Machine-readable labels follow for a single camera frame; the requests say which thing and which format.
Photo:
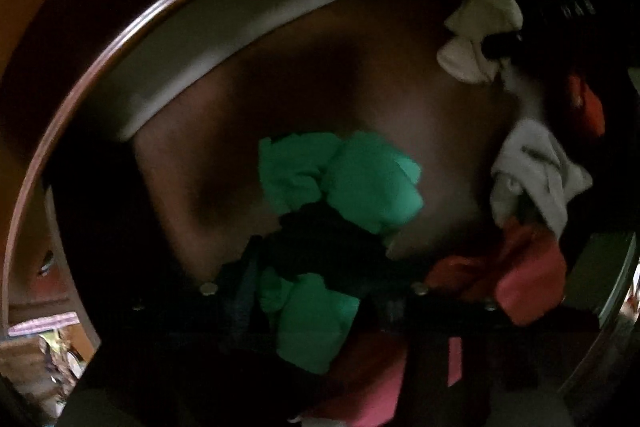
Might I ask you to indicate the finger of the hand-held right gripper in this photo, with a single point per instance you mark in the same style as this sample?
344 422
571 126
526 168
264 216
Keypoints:
502 43

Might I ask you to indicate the pink patterned cloth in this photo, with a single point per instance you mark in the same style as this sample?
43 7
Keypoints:
45 322

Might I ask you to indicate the green and black underwear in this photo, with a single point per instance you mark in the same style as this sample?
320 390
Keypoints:
370 187

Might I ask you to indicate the dark wooden desk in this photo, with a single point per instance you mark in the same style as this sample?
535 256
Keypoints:
75 7

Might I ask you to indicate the colourful clutter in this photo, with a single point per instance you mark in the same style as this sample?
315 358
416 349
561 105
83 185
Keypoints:
60 359

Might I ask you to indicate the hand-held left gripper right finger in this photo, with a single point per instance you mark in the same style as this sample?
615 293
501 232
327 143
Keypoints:
395 312

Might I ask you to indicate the dark red underwear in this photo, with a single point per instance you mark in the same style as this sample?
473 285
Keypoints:
370 387

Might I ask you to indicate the bright red underwear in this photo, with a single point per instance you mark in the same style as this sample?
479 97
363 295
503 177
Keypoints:
587 104

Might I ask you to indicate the beige underwear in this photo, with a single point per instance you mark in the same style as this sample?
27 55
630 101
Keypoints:
475 22

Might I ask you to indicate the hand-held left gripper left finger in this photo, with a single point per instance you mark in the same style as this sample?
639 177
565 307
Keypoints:
242 302

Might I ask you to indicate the grey printed underwear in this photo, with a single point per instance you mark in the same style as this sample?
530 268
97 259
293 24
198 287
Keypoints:
537 177

